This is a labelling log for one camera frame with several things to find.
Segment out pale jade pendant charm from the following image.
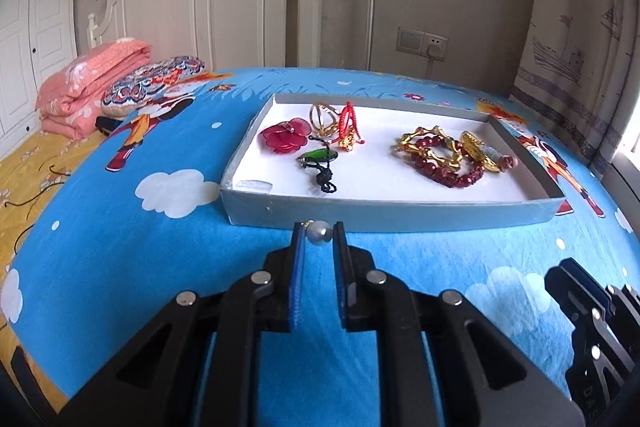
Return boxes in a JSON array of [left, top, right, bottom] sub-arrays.
[[482, 145, 518, 172]]

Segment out yellow floral bedsheet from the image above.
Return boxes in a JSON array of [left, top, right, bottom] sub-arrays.
[[1, 131, 122, 413]]

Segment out ship print curtain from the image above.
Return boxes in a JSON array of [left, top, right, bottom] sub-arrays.
[[510, 0, 639, 176]]

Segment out metal pole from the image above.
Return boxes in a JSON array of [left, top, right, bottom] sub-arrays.
[[366, 0, 375, 70]]

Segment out gold bangle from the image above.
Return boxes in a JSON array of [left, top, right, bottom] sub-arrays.
[[460, 131, 490, 170]]

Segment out white pearl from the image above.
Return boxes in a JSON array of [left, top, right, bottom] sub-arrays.
[[305, 220, 333, 245]]

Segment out patterned blue red pillow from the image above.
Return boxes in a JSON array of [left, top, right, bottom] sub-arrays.
[[101, 55, 205, 119]]

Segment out green gem pendant black cord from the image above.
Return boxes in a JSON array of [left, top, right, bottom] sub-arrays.
[[297, 135, 341, 195]]

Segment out grey shallow cardboard tray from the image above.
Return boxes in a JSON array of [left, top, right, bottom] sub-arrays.
[[220, 93, 565, 233]]

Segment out red braided cord bracelet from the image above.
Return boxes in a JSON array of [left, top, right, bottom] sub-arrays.
[[335, 100, 367, 152]]

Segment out wall switch and socket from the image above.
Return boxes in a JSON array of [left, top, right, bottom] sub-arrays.
[[396, 26, 449, 62]]

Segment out dark red bead bracelet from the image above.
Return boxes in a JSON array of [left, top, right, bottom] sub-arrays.
[[410, 133, 486, 190]]

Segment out blue cartoon blanket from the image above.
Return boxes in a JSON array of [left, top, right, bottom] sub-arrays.
[[1, 68, 639, 426]]

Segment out folded pink quilt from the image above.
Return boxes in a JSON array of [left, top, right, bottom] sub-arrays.
[[35, 37, 151, 141]]

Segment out gold bamboo link bracelet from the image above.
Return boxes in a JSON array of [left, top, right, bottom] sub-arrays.
[[397, 126, 469, 172]]

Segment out white wooden headboard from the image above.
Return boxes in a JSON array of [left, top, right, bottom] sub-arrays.
[[87, 0, 323, 69]]

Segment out red flower hair clip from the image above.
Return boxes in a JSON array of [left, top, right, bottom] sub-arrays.
[[259, 118, 311, 154]]

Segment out gold hoop earrings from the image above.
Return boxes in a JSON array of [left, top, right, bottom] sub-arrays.
[[308, 103, 341, 140]]

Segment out white charger plug cable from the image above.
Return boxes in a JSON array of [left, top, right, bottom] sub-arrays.
[[424, 42, 448, 79]]

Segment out white wardrobe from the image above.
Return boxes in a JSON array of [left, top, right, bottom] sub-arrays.
[[0, 0, 77, 156]]

